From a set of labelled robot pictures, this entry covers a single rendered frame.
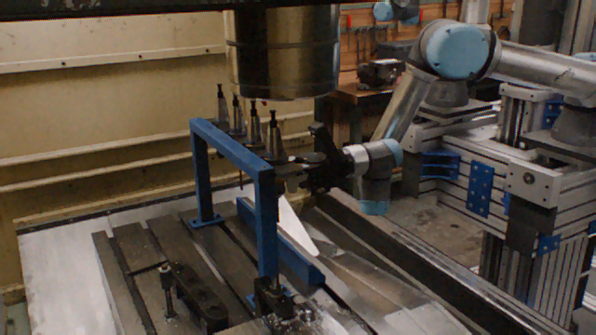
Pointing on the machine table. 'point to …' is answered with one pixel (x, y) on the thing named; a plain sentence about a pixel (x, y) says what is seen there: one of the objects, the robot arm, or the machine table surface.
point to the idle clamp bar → (210, 324)
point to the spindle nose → (283, 52)
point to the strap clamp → (264, 305)
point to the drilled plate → (327, 325)
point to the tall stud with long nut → (167, 289)
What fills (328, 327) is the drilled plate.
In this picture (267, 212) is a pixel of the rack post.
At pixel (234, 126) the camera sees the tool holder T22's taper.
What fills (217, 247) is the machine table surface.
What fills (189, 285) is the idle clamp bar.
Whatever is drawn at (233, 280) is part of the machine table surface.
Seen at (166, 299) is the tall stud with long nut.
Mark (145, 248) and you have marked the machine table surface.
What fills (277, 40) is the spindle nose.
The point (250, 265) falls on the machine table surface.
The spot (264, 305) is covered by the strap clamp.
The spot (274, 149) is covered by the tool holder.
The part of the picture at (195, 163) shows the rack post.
